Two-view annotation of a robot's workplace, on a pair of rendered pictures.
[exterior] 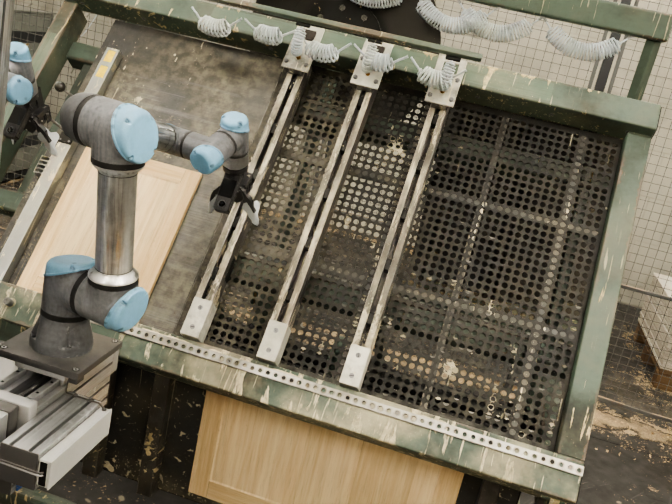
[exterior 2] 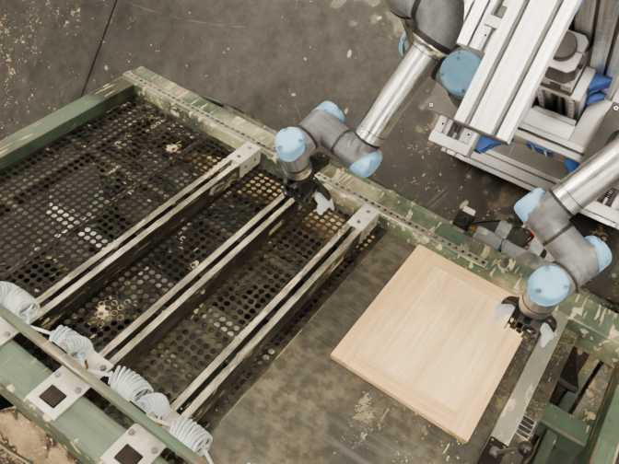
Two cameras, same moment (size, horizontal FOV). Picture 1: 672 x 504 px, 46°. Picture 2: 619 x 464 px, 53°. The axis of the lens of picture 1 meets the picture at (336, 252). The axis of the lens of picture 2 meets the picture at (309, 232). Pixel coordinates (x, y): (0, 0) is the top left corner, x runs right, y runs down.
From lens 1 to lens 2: 255 cm
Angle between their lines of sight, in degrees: 67
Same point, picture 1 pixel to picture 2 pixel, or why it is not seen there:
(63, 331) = not seen: hidden behind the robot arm
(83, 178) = (472, 395)
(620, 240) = not seen: outside the picture
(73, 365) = not seen: hidden behind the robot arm
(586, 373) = (80, 106)
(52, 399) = (475, 44)
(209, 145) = (322, 109)
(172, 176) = (365, 361)
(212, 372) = (357, 186)
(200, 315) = (359, 216)
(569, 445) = (123, 84)
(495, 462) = (176, 91)
